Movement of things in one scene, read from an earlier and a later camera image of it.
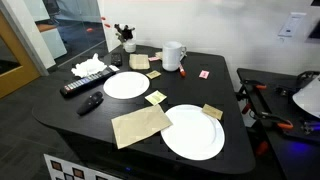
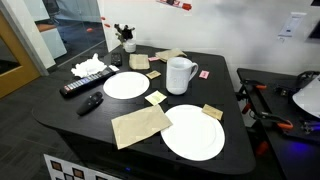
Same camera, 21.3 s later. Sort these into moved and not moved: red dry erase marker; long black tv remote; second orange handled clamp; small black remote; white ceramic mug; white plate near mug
Moved: white ceramic mug; red dry erase marker
Not moved: second orange handled clamp; small black remote; white plate near mug; long black tv remote
